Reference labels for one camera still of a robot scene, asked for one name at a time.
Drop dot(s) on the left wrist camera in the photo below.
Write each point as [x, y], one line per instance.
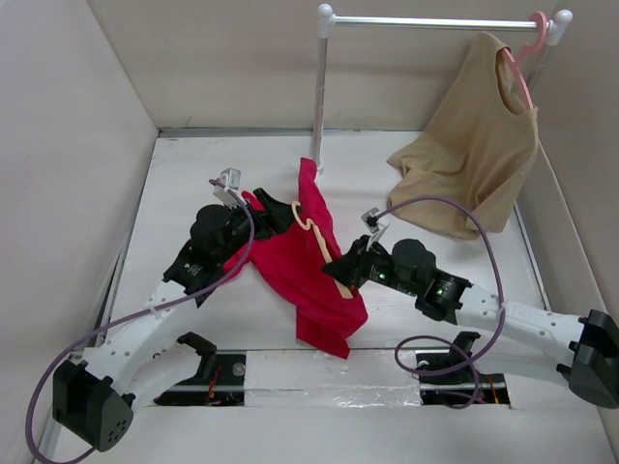
[226, 186]

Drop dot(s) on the white clothes rack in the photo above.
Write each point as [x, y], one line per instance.
[525, 67]

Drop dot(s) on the beige plastic hanger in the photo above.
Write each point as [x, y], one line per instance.
[309, 225]

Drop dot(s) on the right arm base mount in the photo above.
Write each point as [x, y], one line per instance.
[455, 389]

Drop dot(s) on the beige t shirt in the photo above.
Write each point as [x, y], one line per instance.
[464, 172]

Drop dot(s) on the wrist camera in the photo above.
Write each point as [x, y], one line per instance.
[226, 186]
[376, 224]

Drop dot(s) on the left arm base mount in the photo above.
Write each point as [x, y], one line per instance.
[219, 380]

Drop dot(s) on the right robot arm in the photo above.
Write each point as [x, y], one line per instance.
[579, 352]

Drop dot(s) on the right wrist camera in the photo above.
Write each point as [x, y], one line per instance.
[376, 224]

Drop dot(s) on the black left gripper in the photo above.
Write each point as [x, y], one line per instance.
[275, 217]

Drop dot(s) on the red t shirt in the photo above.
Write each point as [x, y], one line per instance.
[291, 264]

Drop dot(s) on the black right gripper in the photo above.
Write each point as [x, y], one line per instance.
[350, 267]

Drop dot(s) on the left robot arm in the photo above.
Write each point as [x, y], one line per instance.
[97, 397]

